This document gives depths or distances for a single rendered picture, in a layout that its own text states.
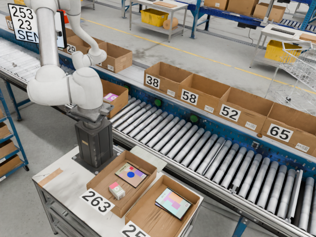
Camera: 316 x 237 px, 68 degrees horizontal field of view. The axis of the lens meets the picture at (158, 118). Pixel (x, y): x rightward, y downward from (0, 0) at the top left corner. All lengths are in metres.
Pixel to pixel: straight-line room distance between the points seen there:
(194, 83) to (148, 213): 1.39
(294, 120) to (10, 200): 2.67
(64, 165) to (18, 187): 1.05
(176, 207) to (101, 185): 0.51
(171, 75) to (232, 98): 0.68
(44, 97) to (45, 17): 0.49
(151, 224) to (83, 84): 0.89
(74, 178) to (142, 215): 0.53
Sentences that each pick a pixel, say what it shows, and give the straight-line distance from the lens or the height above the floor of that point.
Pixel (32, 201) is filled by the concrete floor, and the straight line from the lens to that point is 2.66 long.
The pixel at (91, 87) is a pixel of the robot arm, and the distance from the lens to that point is 1.36.
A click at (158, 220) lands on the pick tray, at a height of 0.76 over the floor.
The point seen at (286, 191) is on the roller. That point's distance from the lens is 1.95.
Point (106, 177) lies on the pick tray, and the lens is 1.69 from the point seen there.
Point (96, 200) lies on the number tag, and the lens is 1.48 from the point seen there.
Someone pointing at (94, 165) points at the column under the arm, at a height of 0.79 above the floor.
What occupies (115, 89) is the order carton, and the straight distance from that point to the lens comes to 2.37.
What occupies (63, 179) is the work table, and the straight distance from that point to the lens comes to 1.75.
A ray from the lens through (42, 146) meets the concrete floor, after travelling 3.13.
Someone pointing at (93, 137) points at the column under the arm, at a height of 1.06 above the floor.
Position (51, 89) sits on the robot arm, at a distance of 1.39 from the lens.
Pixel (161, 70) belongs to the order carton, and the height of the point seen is 0.95.
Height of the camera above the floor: 2.09
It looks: 38 degrees down
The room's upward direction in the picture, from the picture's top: 6 degrees clockwise
